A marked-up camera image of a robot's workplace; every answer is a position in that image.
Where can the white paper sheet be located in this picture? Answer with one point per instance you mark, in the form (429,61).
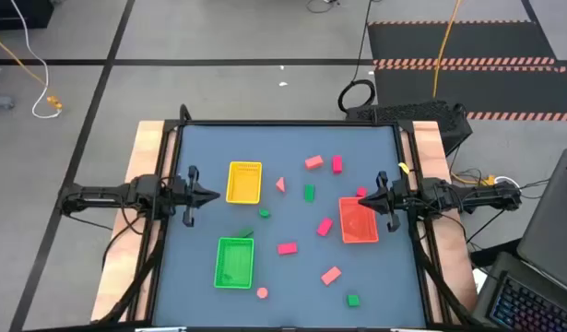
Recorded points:
(479,279)

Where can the grey laptop with lit keyboard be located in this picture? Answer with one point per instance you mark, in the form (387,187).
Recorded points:
(550,230)

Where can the green plastic basket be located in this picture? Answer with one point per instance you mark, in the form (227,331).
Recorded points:
(234,265)

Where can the small green block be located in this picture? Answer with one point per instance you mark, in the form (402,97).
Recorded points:
(264,213)

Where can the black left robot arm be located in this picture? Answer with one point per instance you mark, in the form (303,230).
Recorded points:
(103,197)

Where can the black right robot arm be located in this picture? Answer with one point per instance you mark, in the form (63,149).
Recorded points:
(472,196)

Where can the black hazard-striped floor mat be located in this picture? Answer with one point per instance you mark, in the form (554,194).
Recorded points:
(495,87)
(403,41)

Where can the orange triangular block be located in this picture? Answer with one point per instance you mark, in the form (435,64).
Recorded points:
(281,185)

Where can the yellow power plug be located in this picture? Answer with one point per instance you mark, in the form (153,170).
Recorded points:
(488,180)

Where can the red rectangular block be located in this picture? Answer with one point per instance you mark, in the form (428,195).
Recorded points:
(337,164)
(287,249)
(325,227)

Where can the orange plastic basket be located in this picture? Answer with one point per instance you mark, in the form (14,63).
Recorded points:
(359,226)

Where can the orange cylinder block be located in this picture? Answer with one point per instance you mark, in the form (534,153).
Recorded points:
(262,292)

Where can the orange rectangular block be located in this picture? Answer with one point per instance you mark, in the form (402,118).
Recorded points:
(331,276)
(314,162)

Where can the green cube block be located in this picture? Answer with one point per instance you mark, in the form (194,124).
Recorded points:
(353,300)

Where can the black box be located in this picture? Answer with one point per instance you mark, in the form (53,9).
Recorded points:
(15,11)

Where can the green wedge block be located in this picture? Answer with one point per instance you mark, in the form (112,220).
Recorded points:
(309,193)

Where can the red cube block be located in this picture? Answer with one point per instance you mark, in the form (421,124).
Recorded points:
(361,191)

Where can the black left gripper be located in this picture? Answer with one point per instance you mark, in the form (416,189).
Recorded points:
(181,196)

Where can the light wooden table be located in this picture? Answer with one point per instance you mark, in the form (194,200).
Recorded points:
(145,147)

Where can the yellow plastic basket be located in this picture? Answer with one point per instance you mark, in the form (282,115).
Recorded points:
(244,184)

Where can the yellow tape tag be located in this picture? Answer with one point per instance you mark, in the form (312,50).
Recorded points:
(404,168)

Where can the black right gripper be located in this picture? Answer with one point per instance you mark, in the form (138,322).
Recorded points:
(400,198)

